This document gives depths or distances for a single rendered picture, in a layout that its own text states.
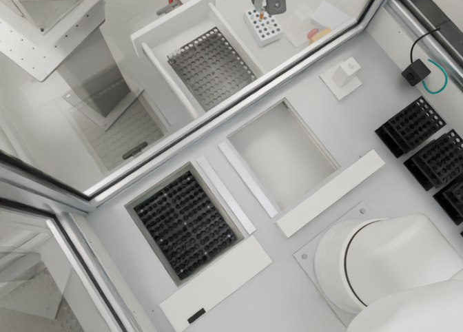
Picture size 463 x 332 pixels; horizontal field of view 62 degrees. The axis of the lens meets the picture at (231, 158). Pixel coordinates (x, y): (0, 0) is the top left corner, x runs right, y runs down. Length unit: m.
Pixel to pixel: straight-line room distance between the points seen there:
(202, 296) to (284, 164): 0.44
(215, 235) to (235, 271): 0.12
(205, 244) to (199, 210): 0.09
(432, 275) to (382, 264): 0.07
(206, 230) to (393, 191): 0.50
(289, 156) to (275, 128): 0.09
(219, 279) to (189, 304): 0.09
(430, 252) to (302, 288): 0.39
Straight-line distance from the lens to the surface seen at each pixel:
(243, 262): 0.96
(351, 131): 1.09
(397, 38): 1.18
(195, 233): 1.02
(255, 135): 1.15
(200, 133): 0.98
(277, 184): 1.13
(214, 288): 0.96
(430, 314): 0.48
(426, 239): 0.70
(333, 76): 1.11
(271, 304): 0.99
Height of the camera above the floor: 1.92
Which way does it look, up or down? 75 degrees down
